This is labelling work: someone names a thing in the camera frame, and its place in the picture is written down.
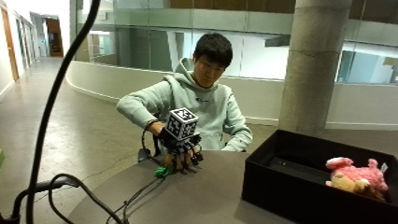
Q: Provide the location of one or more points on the brown and green soft toy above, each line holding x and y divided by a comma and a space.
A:
167, 170

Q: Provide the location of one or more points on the grey chair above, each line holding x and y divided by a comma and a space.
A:
144, 154

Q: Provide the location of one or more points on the white cube with black markers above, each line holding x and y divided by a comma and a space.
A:
183, 123

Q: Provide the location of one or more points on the the person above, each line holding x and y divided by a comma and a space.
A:
199, 99

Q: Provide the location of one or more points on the black open box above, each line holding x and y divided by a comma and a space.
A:
287, 186

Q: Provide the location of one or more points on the glass railing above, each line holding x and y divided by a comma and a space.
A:
258, 40

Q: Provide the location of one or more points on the pink and tan soft toy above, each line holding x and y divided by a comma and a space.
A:
359, 179

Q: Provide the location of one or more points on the concrete column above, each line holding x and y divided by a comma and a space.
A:
315, 65

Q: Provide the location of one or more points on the brown door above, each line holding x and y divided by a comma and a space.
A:
55, 37

